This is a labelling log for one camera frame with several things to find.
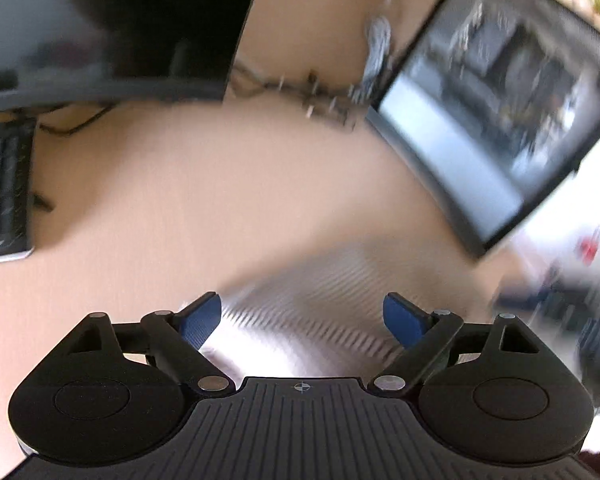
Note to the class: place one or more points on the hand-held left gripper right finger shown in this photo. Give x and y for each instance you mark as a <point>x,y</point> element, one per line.
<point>404,319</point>

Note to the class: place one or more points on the black curved monitor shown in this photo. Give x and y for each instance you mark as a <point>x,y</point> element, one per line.
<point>110,25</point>

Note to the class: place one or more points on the white glass-sided computer case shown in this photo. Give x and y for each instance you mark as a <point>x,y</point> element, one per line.
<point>495,110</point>

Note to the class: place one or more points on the black keyboard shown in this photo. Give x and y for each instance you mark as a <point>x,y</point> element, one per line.
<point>2,195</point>

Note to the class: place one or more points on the beige ribbed sweater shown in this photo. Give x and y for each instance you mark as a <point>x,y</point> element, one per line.
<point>325,305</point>

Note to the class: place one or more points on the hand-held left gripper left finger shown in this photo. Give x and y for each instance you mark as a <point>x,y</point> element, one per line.
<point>202,317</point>

